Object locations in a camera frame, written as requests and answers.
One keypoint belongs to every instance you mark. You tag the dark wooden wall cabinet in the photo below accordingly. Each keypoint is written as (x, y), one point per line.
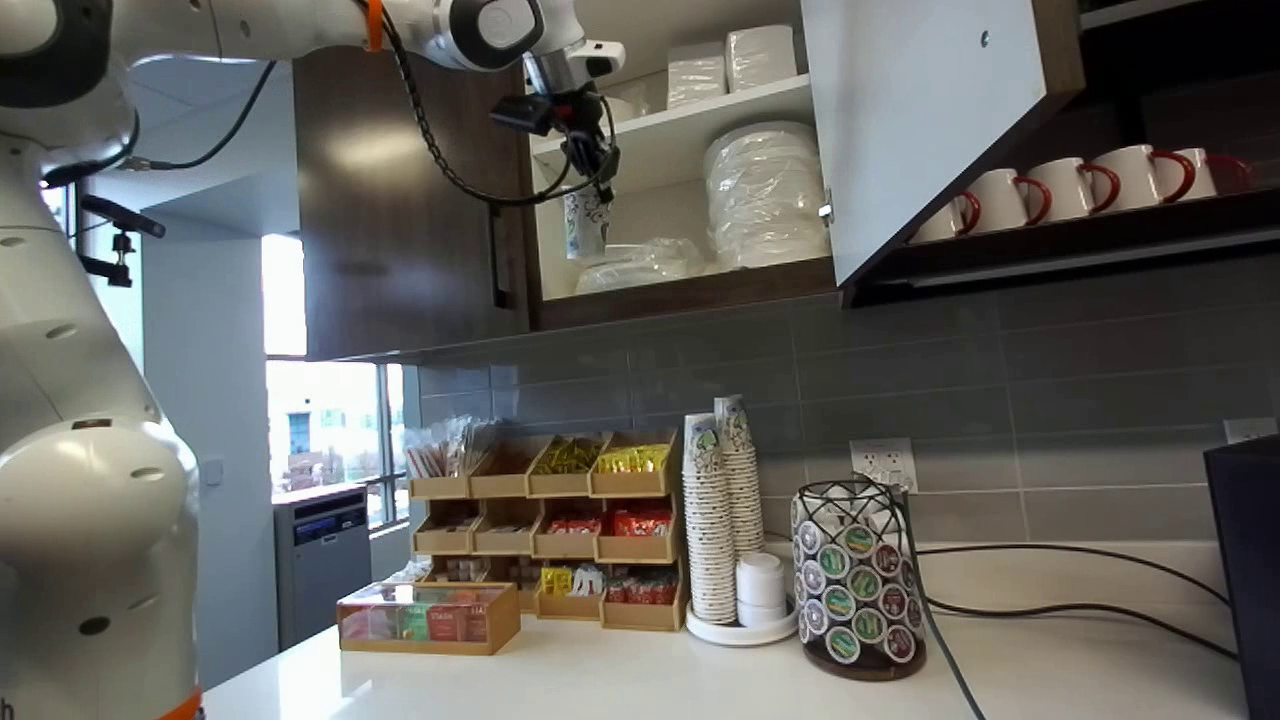
(415, 197)

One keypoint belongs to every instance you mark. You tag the stack of white lids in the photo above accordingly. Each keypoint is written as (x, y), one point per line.
(761, 590)

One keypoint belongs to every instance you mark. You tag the tall paper cup stack front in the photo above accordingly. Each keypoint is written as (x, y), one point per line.
(709, 521)

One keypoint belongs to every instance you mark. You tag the tall paper cup stack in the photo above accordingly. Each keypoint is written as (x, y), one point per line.
(709, 521)
(743, 475)

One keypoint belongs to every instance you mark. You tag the white round cup tray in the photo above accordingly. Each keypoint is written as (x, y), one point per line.
(736, 633)

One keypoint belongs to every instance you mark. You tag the white wall outlet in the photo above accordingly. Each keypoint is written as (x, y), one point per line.
(887, 460)

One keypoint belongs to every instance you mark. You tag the wrapped stack of bowls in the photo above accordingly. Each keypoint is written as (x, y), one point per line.
(633, 267)

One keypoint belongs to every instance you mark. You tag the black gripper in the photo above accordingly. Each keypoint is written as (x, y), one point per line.
(571, 111)

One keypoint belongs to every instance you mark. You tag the wrapped stack of plates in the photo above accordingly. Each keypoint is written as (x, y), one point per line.
(766, 195)

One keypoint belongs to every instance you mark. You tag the black wire coffee pod holder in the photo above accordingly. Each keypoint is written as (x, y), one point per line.
(856, 599)

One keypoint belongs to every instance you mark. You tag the wooden box of tea packets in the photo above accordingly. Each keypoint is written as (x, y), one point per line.
(429, 618)

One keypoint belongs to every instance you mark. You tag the black monitor edge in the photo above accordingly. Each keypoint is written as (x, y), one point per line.
(1246, 507)

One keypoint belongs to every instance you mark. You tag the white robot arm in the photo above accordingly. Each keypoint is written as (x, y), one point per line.
(96, 490)

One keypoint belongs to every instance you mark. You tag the tall paper cup stack rear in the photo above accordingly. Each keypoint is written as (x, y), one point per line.
(743, 475)

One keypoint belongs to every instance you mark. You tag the wooden tea bag organizer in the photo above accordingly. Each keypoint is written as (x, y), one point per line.
(579, 524)

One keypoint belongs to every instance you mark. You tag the white open cabinet door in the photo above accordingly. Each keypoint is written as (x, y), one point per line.
(915, 96)

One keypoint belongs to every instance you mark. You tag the white mug red handle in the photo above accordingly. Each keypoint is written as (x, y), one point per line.
(1186, 172)
(951, 220)
(1005, 202)
(1069, 191)
(1137, 181)

